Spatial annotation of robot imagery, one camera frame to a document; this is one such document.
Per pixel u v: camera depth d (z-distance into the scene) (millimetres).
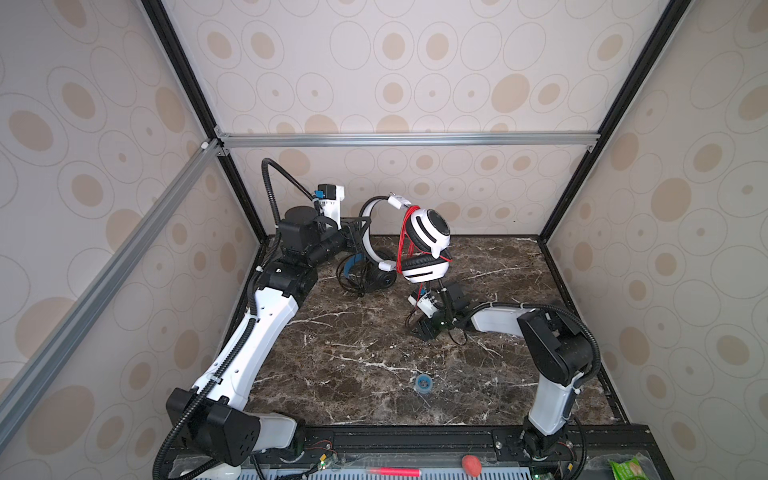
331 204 597
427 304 860
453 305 773
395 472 703
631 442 761
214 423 380
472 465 686
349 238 603
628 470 687
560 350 501
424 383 833
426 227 558
